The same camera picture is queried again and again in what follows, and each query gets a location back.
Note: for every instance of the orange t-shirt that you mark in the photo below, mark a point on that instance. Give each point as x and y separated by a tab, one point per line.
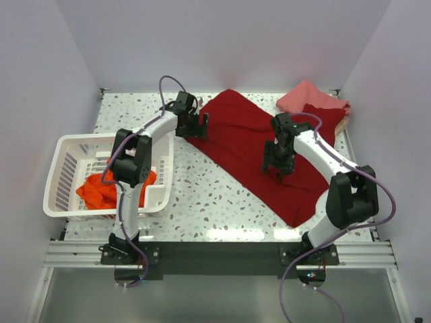
97	195

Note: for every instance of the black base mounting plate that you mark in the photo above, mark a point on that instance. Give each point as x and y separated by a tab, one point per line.
199	258

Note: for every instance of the folded beige t-shirt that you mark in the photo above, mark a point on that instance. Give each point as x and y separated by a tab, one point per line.
341	126

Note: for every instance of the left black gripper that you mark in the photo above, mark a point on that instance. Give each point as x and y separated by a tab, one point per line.
199	130

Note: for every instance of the folded pink t-shirt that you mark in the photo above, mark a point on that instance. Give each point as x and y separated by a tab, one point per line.
307	93

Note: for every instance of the dark red t-shirt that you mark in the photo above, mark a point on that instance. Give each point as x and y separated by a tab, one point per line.
236	135

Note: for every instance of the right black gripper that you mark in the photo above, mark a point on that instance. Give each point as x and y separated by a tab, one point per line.
285	167

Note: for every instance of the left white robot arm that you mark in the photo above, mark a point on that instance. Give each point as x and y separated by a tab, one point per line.
130	164

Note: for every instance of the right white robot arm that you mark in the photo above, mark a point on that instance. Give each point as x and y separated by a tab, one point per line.
352	195

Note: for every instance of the aluminium extrusion rail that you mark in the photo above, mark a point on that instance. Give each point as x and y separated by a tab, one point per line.
85	254

